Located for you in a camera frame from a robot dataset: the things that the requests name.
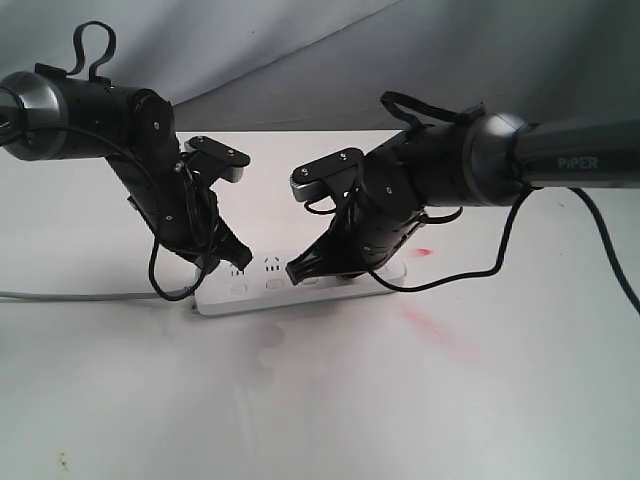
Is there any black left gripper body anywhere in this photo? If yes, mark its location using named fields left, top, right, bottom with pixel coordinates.
left=107, top=149, right=225, bottom=265

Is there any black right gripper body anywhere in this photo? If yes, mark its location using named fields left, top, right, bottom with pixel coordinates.
left=319, top=193, right=425, bottom=273

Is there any white five-outlet power strip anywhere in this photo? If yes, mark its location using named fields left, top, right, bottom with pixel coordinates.
left=194, top=250, right=391, bottom=317

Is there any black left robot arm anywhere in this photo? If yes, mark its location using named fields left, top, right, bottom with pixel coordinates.
left=1, top=68, right=252, bottom=272

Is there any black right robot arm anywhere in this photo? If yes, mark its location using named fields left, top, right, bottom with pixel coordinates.
left=286, top=114, right=639, bottom=284

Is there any grey fabric backdrop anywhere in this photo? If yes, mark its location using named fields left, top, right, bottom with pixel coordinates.
left=1, top=1, right=639, bottom=131

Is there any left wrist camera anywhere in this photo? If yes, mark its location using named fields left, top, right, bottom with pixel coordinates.
left=184, top=136, right=250, bottom=186

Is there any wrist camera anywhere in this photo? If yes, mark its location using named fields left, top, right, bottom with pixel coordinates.
left=184, top=136, right=250, bottom=186
left=290, top=147, right=364, bottom=203

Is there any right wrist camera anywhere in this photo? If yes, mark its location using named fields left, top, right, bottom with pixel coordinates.
left=290, top=147, right=364, bottom=203

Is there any grey power cord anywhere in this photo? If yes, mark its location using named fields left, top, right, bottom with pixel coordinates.
left=0, top=288, right=191, bottom=304

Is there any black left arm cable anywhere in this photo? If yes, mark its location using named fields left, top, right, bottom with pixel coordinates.
left=0, top=124, right=221, bottom=302

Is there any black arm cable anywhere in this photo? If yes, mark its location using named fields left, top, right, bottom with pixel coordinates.
left=0, top=124, right=221, bottom=302
left=349, top=187, right=640, bottom=321

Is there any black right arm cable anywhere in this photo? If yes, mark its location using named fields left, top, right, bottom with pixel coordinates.
left=349, top=187, right=640, bottom=321

